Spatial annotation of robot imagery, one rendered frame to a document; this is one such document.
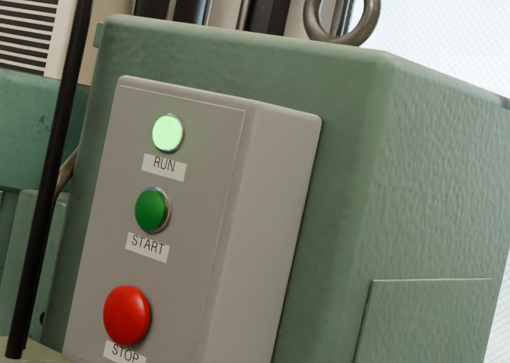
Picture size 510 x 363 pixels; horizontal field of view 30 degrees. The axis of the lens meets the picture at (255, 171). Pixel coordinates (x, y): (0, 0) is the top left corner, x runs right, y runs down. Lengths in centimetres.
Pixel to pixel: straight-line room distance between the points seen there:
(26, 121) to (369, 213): 34
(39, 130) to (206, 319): 32
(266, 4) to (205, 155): 174
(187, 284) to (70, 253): 17
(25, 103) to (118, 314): 30
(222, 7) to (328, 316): 191
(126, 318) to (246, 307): 6
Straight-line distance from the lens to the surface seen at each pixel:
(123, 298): 48
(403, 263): 54
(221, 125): 46
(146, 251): 48
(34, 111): 74
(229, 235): 45
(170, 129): 47
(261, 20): 219
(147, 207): 48
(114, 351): 50
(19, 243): 72
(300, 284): 50
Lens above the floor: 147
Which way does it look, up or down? 3 degrees down
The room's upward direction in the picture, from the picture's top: 12 degrees clockwise
